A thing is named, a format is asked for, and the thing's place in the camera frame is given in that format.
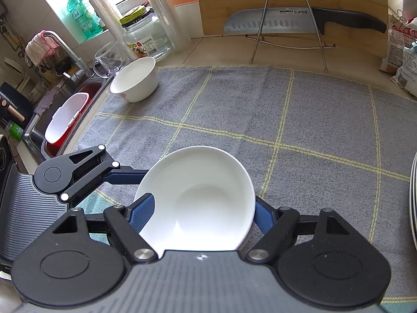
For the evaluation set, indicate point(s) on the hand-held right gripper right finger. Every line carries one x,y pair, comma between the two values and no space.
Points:
264,218

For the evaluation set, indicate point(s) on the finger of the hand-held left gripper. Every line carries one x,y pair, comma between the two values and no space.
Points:
123,176

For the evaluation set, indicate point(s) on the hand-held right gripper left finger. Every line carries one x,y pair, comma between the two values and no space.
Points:
143,213

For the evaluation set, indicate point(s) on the white bowl with pink flowers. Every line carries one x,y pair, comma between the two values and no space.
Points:
195,202
135,78

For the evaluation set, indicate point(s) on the white plate with speckled stains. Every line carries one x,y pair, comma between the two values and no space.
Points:
411,202

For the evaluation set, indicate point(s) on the small green container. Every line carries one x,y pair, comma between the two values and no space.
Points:
16,132

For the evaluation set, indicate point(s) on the steel sink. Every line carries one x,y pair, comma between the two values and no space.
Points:
35,127

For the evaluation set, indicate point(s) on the white strainer basket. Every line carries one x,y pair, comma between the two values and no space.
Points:
63,120

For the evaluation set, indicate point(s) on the red basin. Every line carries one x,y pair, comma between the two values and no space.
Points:
91,91

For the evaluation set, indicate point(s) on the grey blue checked towel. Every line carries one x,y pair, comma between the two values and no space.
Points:
293,120

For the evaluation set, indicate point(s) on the grey dishcloth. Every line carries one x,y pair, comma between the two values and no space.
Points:
47,102

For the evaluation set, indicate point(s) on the clear glass mug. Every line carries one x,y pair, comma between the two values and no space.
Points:
106,62

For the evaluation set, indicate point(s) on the black appliance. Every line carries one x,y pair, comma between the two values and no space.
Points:
8,93

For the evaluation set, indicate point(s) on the metal faucet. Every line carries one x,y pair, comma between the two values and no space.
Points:
71,52

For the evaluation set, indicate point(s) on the glass jar with yellow-green lid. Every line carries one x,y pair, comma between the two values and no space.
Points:
146,39

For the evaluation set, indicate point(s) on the pink cloth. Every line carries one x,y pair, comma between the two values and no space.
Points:
40,49

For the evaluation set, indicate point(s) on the short plastic bag roll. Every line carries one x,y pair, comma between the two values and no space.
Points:
107,19

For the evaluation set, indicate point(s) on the green dish soap bottle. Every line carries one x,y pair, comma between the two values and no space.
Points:
79,16

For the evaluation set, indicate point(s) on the tall plastic wrap roll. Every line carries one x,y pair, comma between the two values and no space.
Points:
169,16

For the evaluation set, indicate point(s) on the white blue food packet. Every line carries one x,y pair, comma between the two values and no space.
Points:
409,71

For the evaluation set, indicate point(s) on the orange white food packet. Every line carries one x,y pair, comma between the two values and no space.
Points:
395,52

